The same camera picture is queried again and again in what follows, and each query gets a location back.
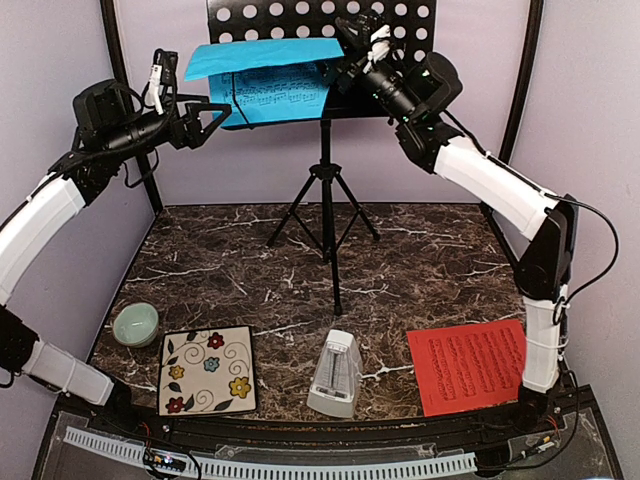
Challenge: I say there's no white cable duct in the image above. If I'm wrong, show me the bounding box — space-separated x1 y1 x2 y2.
63 427 477 479

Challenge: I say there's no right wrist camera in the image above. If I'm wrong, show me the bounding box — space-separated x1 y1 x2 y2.
335 12 392 64

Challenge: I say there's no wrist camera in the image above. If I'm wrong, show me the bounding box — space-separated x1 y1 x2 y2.
144 48 178 115
335 12 392 64

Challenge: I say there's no white metronome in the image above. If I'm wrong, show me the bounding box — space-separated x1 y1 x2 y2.
306 329 363 419

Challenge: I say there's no green ceramic bowl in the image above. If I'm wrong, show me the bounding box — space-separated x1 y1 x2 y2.
112 302 159 348

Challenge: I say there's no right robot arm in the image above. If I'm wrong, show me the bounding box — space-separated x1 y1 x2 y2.
327 52 578 394

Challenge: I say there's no square floral plate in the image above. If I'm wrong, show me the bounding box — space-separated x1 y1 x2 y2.
157 325 258 417

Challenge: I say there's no blue sheet music page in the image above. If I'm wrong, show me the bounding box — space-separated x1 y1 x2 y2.
184 38 343 129

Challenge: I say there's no black music stand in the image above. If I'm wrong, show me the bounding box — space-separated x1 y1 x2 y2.
207 1 436 316

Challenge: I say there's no left black frame post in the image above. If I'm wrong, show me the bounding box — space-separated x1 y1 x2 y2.
98 0 164 211

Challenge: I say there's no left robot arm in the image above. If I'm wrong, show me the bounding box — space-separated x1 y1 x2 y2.
1 80 232 436

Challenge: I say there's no black frame post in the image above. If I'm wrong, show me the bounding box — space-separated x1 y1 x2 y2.
500 0 545 164
98 0 164 211

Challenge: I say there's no right black frame post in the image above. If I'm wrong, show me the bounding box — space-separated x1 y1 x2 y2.
500 0 545 164

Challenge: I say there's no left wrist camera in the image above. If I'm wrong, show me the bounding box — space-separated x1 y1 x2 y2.
144 48 178 115

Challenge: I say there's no red sheet music page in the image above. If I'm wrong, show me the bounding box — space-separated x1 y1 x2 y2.
407 319 526 417

